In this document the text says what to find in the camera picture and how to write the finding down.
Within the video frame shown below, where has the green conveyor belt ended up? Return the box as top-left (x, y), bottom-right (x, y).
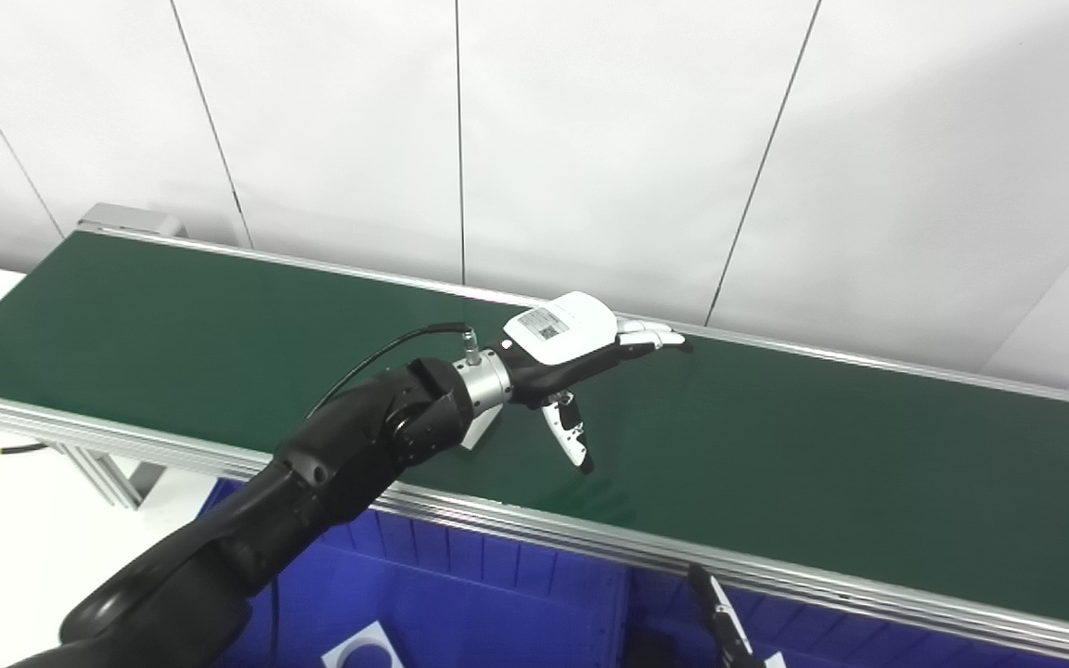
top-left (0, 232), bottom-right (1069, 641)
top-left (0, 202), bottom-right (1069, 668)

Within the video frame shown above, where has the white square part with hole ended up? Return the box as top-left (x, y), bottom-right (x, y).
top-left (321, 622), bottom-right (406, 668)
top-left (460, 408), bottom-right (504, 453)

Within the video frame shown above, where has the aluminium conveyor leg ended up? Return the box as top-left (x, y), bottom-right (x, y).
top-left (52, 443), bottom-right (169, 509)

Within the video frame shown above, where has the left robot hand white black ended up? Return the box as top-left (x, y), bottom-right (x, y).
top-left (497, 290), bottom-right (689, 475)

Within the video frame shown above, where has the blue plastic bin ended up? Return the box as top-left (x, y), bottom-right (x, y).
top-left (196, 478), bottom-right (633, 668)
top-left (623, 566), bottom-right (1069, 668)

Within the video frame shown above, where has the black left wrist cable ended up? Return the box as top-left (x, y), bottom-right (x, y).
top-left (307, 322), bottom-right (484, 418)

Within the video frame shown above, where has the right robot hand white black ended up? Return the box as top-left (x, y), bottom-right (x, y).
top-left (688, 563), bottom-right (791, 668)

